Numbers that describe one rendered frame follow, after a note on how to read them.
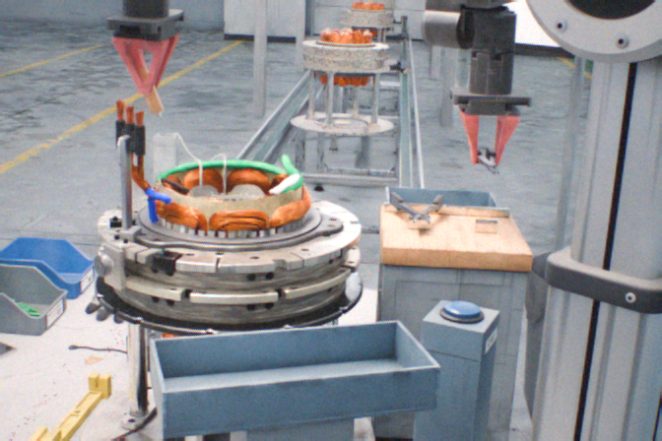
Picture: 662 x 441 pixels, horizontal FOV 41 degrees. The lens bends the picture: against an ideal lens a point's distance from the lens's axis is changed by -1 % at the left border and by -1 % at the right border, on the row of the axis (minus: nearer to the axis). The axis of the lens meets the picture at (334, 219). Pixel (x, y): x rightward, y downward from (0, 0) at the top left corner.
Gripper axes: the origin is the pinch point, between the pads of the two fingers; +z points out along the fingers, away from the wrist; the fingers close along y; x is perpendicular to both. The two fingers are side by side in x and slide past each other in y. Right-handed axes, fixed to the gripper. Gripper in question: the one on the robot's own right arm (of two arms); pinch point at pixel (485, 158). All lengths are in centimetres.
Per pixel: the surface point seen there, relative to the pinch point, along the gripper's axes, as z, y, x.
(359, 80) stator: 21, 16, -206
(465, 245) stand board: 9.1, 3.3, 10.2
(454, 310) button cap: 10.8, 6.4, 27.2
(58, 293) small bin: 34, 70, -29
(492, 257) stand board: 9.8, 0.2, 12.4
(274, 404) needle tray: 10, 24, 51
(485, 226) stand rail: 8.3, 0.1, 4.4
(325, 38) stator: 7, 29, -208
